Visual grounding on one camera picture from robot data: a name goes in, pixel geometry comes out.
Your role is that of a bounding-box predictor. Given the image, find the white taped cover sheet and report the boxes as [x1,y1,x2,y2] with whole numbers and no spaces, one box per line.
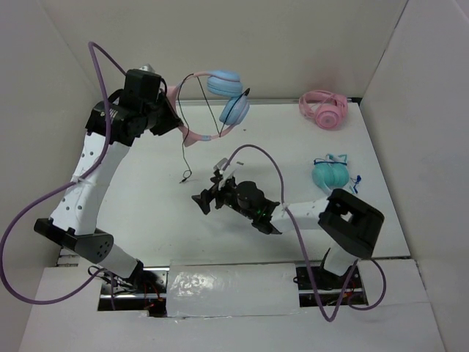
[166,263,300,318]

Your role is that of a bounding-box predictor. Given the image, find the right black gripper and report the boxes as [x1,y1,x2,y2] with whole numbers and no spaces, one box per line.
[192,175,256,219]

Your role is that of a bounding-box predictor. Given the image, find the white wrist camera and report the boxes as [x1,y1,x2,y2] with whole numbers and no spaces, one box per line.
[213,158,243,189]
[140,65,155,73]

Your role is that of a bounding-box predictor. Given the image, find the black headphone audio cable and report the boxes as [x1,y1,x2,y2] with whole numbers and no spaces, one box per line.
[177,73,252,184]

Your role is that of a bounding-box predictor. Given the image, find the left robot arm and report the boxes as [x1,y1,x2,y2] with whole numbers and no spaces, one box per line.
[34,67,182,293]

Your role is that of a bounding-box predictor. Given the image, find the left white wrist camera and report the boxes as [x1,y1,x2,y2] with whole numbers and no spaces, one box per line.
[140,65,155,73]

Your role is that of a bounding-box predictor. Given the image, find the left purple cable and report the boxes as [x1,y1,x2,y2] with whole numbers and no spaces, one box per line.
[0,41,129,305]

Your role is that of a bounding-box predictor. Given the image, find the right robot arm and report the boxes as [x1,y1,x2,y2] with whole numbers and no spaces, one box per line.
[191,177,385,287]

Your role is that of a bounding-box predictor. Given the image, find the pink blue cat-ear headphones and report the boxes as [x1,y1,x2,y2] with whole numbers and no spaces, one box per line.
[165,70,251,149]

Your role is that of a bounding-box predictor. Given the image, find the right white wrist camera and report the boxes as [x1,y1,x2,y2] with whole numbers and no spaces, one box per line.
[213,158,243,189]

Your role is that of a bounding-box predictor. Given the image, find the teal headphones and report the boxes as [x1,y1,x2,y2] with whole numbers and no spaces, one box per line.
[311,153,362,195]

